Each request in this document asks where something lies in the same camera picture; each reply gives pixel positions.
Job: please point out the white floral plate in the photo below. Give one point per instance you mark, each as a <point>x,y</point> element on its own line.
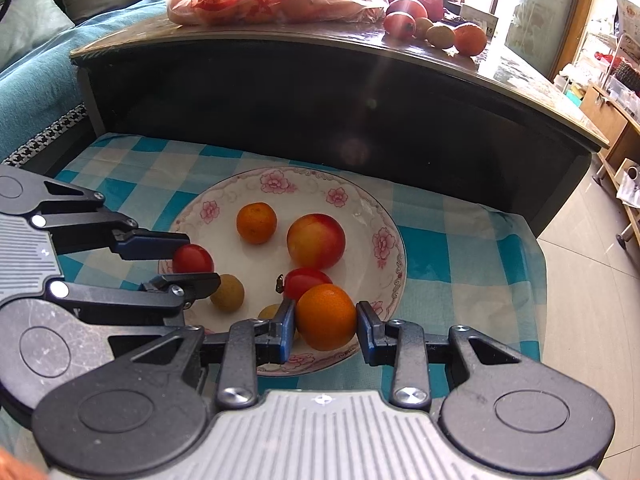
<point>365,280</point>

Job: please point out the dark coffee table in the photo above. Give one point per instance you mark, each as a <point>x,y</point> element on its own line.
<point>300,100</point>

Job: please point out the wooden cabinet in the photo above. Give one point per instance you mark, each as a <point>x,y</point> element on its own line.
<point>607,120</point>

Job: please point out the red yellow nectarine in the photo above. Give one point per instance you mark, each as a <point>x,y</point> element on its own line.
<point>316,241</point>

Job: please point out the blue sofa cover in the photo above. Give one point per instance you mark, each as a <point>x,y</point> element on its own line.
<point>40,85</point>

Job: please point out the small dimpled mandarin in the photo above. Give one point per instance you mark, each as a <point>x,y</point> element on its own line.
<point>256,222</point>

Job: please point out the large brown longan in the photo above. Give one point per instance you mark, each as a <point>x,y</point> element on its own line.
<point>270,311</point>

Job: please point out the blue white checked tablecloth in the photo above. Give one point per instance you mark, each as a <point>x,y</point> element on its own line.
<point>450,260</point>

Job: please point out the large smooth orange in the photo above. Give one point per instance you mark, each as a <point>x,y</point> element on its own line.
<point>325,317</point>

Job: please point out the white card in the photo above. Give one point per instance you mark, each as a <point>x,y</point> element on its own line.
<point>482,19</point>

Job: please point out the red apple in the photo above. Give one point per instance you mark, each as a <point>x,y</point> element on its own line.
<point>412,6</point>

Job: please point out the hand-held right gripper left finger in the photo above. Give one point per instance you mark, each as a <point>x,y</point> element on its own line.
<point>287,332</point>

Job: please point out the red cherry tomato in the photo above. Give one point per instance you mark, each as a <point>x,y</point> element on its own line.
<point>194,259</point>
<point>310,280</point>

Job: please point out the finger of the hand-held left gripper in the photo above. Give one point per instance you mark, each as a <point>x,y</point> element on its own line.
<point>150,245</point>
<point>195,284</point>

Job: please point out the red box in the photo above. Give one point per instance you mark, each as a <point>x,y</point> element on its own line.
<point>435,6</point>

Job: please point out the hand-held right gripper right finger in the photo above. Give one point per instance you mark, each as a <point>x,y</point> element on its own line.
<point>364,332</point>

